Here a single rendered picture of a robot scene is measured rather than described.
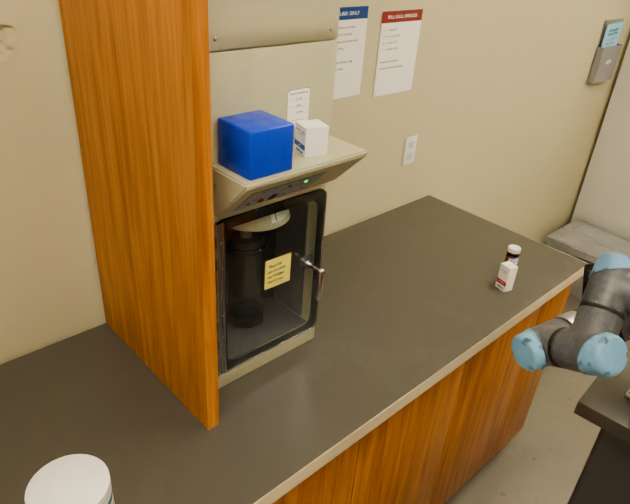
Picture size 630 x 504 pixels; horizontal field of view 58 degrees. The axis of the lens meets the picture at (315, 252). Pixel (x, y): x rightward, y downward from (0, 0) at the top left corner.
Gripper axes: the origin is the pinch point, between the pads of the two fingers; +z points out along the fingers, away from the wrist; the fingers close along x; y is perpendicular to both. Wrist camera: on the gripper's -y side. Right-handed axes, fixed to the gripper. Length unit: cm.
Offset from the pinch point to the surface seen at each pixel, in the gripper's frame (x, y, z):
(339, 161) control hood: -14, -44, -53
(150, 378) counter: -57, -11, -97
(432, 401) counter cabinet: -54, 21, -27
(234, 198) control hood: -12, -42, -76
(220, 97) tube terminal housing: -9, -59, -74
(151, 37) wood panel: -2, -69, -84
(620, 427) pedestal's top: -16.6, 32.9, -1.9
